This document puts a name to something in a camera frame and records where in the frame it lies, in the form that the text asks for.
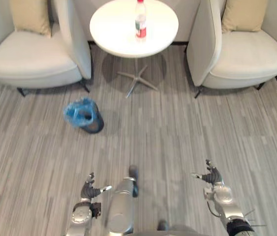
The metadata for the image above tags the clear bottle red label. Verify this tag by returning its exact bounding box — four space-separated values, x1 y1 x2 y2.
135 0 147 40

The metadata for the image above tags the small dark bin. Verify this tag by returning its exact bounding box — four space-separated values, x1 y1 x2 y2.
76 99 105 135

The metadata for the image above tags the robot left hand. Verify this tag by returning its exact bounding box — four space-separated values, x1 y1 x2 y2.
80 172 113 200

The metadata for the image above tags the beige cushion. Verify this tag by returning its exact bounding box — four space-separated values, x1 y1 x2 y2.
221 0 269 34
9 0 53 37

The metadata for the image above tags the blue plastic bin bag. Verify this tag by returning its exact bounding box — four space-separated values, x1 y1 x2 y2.
63 97 98 129

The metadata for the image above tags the white armchair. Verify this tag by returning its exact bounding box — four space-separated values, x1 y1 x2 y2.
0 0 93 97
186 0 277 99

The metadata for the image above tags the silver star table base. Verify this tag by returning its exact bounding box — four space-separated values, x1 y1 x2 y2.
117 57 159 99

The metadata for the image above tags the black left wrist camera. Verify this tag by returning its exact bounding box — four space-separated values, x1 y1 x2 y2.
91 203 102 218

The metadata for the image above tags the round white table top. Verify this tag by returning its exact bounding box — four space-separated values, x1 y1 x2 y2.
89 0 180 59

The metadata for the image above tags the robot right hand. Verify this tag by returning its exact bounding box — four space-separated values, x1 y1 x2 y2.
191 159 224 184

